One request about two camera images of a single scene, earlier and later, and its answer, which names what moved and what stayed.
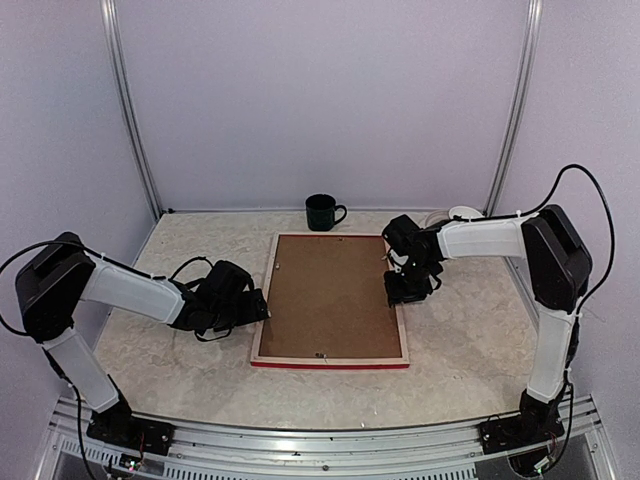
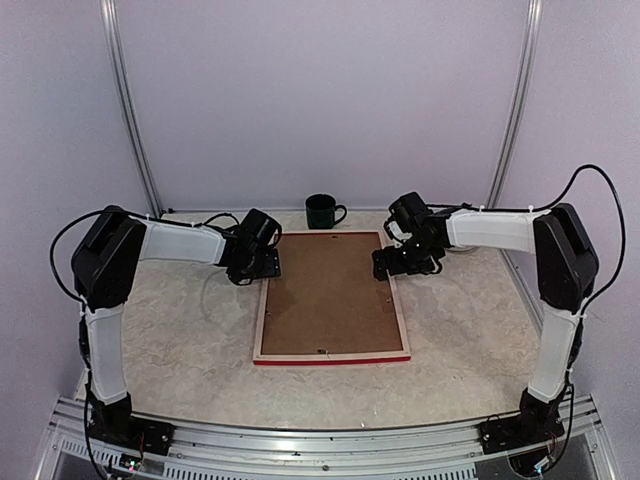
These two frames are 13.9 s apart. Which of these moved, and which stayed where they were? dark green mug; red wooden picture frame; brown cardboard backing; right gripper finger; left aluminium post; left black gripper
Moved: left black gripper; right gripper finger
Stayed: left aluminium post; red wooden picture frame; brown cardboard backing; dark green mug
